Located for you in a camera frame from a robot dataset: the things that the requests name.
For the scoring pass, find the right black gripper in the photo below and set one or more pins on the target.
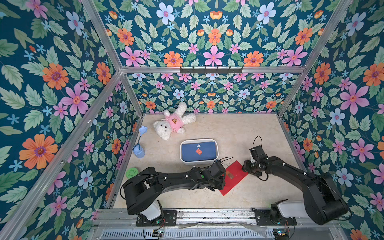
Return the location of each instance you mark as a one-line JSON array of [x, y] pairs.
[[250, 167]]

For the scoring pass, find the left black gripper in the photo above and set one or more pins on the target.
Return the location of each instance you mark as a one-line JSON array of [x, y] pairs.
[[221, 182]]

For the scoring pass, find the red envelope gold sticker back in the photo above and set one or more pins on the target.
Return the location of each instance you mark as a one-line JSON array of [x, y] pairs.
[[234, 175]]

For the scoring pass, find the navy blue envelope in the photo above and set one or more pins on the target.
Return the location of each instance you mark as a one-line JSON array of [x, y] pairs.
[[197, 152]]

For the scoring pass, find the white plastic storage box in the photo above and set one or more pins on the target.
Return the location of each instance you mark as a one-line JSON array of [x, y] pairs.
[[198, 141]]

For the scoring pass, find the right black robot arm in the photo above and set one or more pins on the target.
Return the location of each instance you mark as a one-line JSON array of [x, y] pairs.
[[321, 198]]

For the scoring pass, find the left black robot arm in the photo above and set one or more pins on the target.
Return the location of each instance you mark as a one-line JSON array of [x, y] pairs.
[[143, 189]]

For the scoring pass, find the white teddy bear pink shirt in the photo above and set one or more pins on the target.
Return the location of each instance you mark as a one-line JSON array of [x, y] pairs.
[[174, 123]]

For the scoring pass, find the small green circuit board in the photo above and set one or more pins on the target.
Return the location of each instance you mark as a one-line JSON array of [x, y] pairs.
[[281, 234]]

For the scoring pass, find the green tape roll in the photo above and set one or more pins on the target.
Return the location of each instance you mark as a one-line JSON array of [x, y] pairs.
[[131, 172]]

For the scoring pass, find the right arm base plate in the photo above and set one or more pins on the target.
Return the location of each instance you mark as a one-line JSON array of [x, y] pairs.
[[272, 217]]

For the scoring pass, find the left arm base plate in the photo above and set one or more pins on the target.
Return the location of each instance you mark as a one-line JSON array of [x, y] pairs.
[[168, 218]]

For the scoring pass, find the aluminium front rail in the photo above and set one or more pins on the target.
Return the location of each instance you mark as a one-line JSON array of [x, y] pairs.
[[189, 218]]

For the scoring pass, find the black hook rail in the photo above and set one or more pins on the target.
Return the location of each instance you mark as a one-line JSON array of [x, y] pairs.
[[210, 70]]

